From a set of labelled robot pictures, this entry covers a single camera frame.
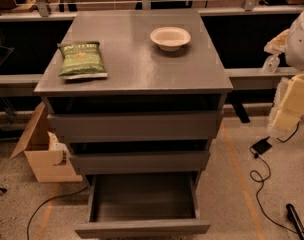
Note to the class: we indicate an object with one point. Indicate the foam-covered yellow gripper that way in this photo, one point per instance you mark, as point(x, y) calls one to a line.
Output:
point(300, 42)

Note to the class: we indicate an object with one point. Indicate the grey bottom drawer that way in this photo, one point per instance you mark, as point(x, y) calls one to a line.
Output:
point(140, 205)

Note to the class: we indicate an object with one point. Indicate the grey drawer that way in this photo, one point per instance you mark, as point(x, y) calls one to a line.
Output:
point(140, 205)
point(123, 127)
point(139, 156)

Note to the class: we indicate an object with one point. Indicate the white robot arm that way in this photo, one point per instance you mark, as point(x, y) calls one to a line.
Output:
point(291, 43)

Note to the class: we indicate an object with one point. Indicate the grey top drawer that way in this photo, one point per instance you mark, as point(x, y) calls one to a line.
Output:
point(123, 127)

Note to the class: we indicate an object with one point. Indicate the grey middle drawer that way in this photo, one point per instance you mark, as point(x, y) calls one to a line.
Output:
point(139, 156)

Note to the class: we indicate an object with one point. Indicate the black power adapter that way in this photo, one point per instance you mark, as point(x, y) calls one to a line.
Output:
point(260, 147)

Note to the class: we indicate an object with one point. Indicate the black bar on floor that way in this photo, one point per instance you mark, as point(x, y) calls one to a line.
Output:
point(295, 220)

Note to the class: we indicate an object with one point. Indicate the white paper bowl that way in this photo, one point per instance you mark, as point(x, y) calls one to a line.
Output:
point(170, 39)

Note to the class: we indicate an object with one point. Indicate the green chip bag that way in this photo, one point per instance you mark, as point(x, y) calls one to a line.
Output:
point(81, 60)

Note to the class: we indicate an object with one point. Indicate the cardboard box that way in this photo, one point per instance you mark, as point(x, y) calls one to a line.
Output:
point(47, 157)

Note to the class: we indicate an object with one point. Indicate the grey metal rail frame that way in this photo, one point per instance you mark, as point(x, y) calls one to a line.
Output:
point(19, 84)

